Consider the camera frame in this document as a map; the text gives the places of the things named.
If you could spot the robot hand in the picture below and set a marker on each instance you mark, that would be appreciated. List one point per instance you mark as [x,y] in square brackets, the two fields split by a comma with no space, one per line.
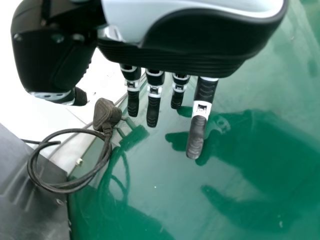
[190,40]

